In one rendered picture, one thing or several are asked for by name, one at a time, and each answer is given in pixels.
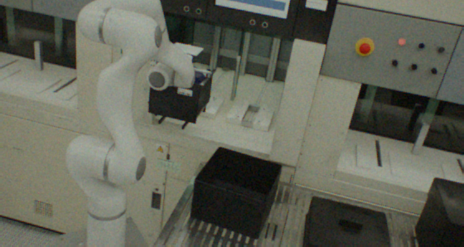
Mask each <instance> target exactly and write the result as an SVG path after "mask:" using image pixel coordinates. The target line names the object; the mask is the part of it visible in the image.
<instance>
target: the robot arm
mask: <svg viewBox="0 0 464 247"><path fill-rule="evenodd" d="M77 20H78V27H79V29H80V32H81V34H82V35H83V36H84V37H87V38H88V39H90V40H91V41H95V42H98V43H101V44H104V45H111V46H116V47H120V48H122V52H123V54H122V56H121V58H120V59H117V60H116V61H115V62H114V63H112V64H110V65H108V66H106V67H105V68H104V69H103V70H102V71H101V73H100V74H99V78H98V81H97V88H96V110H97V113H98V116H99V118H100V120H101V121H102V123H103V125H104V126H105V127H106V129H107V130H109V132H110V134H111V135H112V137H113V138H114V140H110V139H107V138H102V137H95V136H91V135H81V136H79V137H76V138H75V139H74V140H73V141H72V142H71V143H70V144H69V145H68V147H67V151H66V156H65V160H66V165H67V170H68V171H69V173H70V175H71V176H72V177H73V178H74V181H75V183H77V184H78V186H79V187H80V190H82V191H83V193H84V194H85V195H86V196H87V237H85V238H84V239H82V240H81V241H80V243H79V244H78V247H135V245H134V242H133V241H132V239H131V238H129V237H128V236H127V235H126V221H127V205H128V197H127V193H126V191H125V190H124V189H123V187H122V186H121V185H125V186H129V185H132V184H135V183H136V182H139V181H140V180H141V178H142V177H143V174H144V172H145V168H146V156H145V153H144V150H143V145H142V143H141V141H140V138H139V136H138V134H137V130H136V128H135V125H134V122H133V111H132V106H133V91H134V85H135V80H136V75H137V73H138V72H139V71H140V70H141V68H142V67H143V65H145V64H146V63H147V62H148V61H149V59H150V60H151V59H152V60H155V61H158V62H159V63H157V64H156V65H155V66H154V67H153V68H151V69H150V71H149V72H148V73H147V82H148V84H149V85H150V86H151V87H152V88H153V89H155V90H164V89H165V88H166V87H167V86H169V85H173V86H176V87H180V88H184V89H188V88H190V87H192V86H193V85H194V83H195V79H196V74H195V70H194V66H193V63H196V62H197V60H196V59H195V58H194V57H193V56H192V55H189V54H186V53H185V52H184V51H183V50H182V49H181V48H180V47H178V46H176V45H174V44H173V43H171V42H169V36H168V33H167V26H166V22H165V19H164V15H163V12H162V4H161V1H160V0H95V1H93V2H92V3H88V4H87V5H86V6H85V7H84V8H83V9H82V10H80V13H79V16H78V19H77Z"/></svg>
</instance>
